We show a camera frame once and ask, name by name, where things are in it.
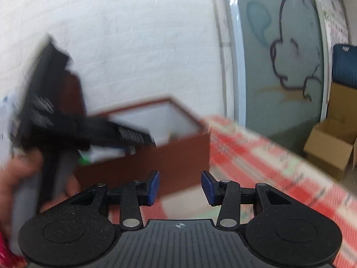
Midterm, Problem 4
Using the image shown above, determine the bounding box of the blue chair back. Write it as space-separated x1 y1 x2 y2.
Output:
332 44 357 89

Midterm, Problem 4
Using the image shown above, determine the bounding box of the person's left hand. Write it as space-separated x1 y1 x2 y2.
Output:
1 149 43 240

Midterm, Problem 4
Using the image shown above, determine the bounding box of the wall poster with text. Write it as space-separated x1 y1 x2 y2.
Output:
315 0 353 48

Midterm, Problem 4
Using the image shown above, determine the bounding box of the brown cardboard shoe box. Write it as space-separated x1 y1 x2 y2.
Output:
75 97 210 196

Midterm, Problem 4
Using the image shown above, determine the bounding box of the dark brown wooden headboard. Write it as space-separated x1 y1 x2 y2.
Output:
59 71 87 117

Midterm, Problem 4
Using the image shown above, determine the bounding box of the red plaid blanket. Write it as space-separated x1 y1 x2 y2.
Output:
140 115 356 267

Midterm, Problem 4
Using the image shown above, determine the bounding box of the glass door with cartoon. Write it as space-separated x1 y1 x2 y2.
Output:
225 0 325 149

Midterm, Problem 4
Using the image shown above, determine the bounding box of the open cardboard box on floor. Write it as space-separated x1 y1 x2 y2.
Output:
304 83 357 181

